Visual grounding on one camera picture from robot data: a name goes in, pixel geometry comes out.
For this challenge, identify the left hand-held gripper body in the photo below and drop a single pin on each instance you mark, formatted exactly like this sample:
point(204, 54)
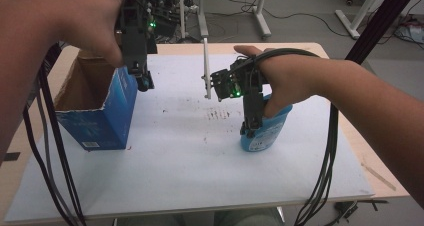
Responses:
point(135, 42)

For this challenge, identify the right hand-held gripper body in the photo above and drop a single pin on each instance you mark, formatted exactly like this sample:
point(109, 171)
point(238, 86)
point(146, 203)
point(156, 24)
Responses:
point(245, 82)

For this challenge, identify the blue bottle with white cap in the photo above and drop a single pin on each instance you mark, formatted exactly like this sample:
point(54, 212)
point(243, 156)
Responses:
point(271, 132)

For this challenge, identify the blue cardboard box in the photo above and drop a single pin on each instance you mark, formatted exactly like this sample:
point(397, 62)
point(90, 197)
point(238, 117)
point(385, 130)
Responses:
point(110, 119)

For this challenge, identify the person's right hand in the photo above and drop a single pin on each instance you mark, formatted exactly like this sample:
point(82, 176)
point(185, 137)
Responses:
point(290, 79)

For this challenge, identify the person's left hand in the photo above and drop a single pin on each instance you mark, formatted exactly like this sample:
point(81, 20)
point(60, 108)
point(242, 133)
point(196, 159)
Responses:
point(90, 22)

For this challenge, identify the white foam mat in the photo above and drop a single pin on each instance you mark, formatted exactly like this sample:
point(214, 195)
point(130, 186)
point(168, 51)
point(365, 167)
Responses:
point(183, 176)

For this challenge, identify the black clamp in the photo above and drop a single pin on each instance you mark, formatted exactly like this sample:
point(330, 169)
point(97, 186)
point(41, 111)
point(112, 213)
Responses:
point(346, 208)

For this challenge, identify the black tape strip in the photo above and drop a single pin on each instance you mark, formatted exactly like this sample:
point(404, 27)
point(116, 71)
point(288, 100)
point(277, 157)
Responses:
point(10, 156)

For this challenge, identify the black metal beam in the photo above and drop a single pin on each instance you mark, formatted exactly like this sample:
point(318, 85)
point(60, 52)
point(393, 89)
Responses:
point(383, 19)

